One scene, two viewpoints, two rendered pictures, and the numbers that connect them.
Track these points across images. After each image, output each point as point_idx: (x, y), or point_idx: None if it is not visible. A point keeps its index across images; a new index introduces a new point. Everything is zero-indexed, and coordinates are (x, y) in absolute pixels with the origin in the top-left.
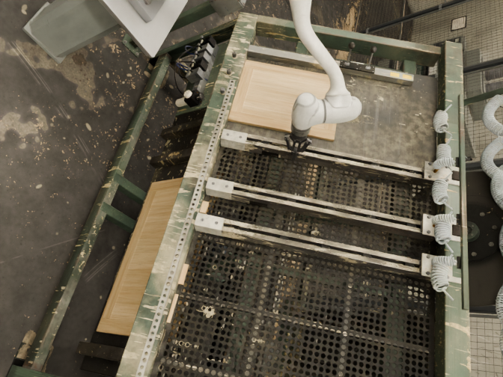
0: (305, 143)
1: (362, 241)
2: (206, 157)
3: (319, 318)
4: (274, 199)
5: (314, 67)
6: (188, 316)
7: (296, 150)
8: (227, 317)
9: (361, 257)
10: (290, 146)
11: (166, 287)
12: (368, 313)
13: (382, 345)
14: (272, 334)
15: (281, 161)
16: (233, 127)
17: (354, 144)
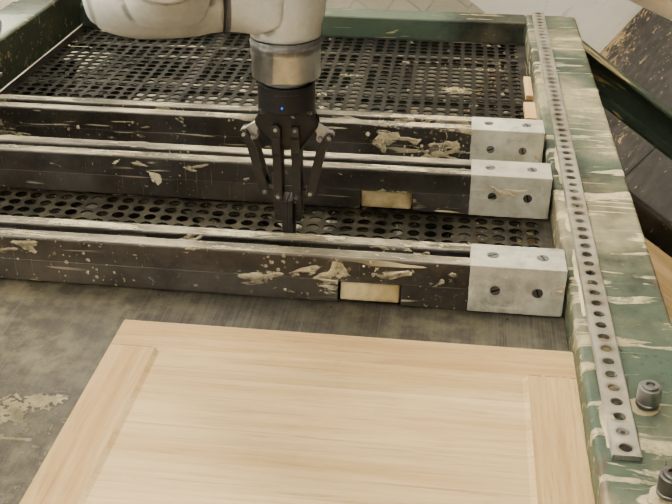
0: (259, 158)
1: None
2: (587, 223)
3: (234, 92)
4: (346, 156)
5: None
6: None
7: (284, 195)
8: (417, 87)
9: (126, 102)
10: (306, 189)
11: (551, 75)
12: (129, 98)
13: (115, 78)
14: (326, 79)
15: None
16: (535, 346)
17: (41, 328)
